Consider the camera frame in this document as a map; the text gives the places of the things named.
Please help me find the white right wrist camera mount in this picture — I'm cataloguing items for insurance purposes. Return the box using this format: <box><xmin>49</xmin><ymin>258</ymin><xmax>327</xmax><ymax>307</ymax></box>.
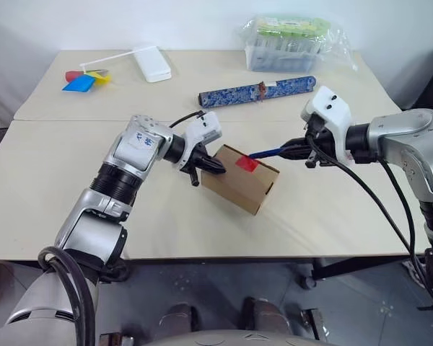
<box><xmin>300</xmin><ymin>85</ymin><xmax>355</xmax><ymax>161</ymax></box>

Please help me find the red tape seal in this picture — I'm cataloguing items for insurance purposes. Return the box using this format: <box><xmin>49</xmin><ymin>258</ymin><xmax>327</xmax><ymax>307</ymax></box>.
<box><xmin>235</xmin><ymin>156</ymin><xmax>260</xmax><ymax>172</ymax></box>

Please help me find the long blue patterned box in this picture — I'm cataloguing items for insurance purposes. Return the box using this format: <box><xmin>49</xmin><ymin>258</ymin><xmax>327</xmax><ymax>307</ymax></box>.
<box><xmin>198</xmin><ymin>75</ymin><xmax>317</xmax><ymax>109</ymax></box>

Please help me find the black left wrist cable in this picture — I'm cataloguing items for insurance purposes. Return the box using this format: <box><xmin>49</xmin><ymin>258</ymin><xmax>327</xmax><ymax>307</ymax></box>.
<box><xmin>168</xmin><ymin>110</ymin><xmax>207</xmax><ymax>129</ymax></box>

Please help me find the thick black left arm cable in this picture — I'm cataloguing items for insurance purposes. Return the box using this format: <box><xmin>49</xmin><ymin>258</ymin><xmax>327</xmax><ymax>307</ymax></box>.
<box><xmin>38</xmin><ymin>246</ymin><xmax>97</xmax><ymax>346</ymax></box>

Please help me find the black table frame bar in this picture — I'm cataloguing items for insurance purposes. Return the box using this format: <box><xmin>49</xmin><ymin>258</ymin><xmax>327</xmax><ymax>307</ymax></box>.
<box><xmin>311</xmin><ymin>251</ymin><xmax>426</xmax><ymax>281</ymax></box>

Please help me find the white rectangular box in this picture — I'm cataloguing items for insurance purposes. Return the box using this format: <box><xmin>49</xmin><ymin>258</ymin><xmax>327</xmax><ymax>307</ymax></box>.
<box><xmin>79</xmin><ymin>45</ymin><xmax>173</xmax><ymax>84</ymax></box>

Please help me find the black table caster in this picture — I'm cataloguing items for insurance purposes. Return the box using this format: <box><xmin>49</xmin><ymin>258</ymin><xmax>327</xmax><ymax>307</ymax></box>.
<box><xmin>297</xmin><ymin>272</ymin><xmax>318</xmax><ymax>290</ymax></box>

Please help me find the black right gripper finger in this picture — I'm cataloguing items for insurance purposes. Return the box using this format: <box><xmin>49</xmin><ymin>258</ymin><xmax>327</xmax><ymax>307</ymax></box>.
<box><xmin>279</xmin><ymin>147</ymin><xmax>311</xmax><ymax>162</ymax></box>
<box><xmin>280</xmin><ymin>136</ymin><xmax>310</xmax><ymax>149</ymax></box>

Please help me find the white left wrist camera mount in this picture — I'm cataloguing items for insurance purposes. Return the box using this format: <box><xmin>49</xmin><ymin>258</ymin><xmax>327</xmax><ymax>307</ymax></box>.
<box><xmin>179</xmin><ymin>110</ymin><xmax>223</xmax><ymax>172</ymax></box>

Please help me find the clear plastic bag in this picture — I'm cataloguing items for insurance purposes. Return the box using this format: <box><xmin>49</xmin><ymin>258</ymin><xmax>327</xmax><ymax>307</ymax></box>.
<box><xmin>237</xmin><ymin>13</ymin><xmax>359</xmax><ymax>74</ymax></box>

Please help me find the blue sheet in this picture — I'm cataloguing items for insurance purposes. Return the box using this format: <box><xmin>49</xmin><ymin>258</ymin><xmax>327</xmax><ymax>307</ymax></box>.
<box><xmin>61</xmin><ymin>75</ymin><xmax>96</xmax><ymax>94</ymax></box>

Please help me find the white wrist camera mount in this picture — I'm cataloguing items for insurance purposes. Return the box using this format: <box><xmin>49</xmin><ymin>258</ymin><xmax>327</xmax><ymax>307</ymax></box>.
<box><xmin>300</xmin><ymin>85</ymin><xmax>355</xmax><ymax>161</ymax></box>
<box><xmin>179</xmin><ymin>110</ymin><xmax>223</xmax><ymax>172</ymax></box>

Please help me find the brown cardboard box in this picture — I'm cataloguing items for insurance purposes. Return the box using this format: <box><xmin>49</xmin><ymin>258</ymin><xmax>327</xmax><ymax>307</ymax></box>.
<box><xmin>201</xmin><ymin>144</ymin><xmax>281</xmax><ymax>216</ymax></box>

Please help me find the bagged green-capped tube rack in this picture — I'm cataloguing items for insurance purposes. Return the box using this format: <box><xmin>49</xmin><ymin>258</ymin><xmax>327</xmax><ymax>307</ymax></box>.
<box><xmin>245</xmin><ymin>14</ymin><xmax>332</xmax><ymax>72</ymax></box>

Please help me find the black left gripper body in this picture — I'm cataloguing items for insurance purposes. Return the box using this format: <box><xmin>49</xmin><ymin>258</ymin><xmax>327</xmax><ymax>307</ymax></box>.
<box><xmin>182</xmin><ymin>143</ymin><xmax>209</xmax><ymax>172</ymax></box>

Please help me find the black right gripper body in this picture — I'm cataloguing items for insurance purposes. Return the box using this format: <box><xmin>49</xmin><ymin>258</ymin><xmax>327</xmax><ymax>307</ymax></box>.
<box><xmin>302</xmin><ymin>114</ymin><xmax>339</xmax><ymax>169</ymax></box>

